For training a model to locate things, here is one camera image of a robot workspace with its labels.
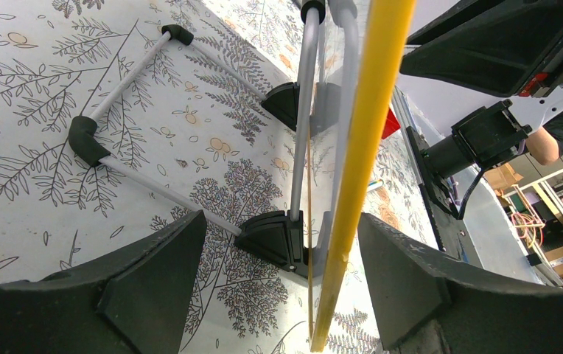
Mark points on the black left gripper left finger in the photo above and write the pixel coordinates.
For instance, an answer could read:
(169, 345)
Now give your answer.
(132, 300)

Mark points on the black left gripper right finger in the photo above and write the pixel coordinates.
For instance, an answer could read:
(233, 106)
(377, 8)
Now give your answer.
(426, 301)

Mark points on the yellow framed whiteboard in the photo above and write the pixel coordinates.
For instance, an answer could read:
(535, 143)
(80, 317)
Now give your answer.
(386, 29)

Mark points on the person forearm in background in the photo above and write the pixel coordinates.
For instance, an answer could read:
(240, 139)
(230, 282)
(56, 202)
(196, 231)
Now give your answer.
(546, 144)

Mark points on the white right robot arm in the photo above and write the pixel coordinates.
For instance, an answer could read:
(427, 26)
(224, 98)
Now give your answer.
(489, 76)

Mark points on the black whiteboard stand foot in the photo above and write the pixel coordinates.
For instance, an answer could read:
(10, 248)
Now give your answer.
(275, 238)
(282, 102)

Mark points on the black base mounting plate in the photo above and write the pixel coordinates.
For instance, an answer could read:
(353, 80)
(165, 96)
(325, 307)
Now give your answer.
(451, 234)

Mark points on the red plastic box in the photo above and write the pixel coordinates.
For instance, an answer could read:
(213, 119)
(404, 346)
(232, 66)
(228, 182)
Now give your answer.
(391, 125)

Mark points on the grey whiteboard stand frame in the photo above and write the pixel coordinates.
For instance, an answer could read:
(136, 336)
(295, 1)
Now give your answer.
(81, 135)

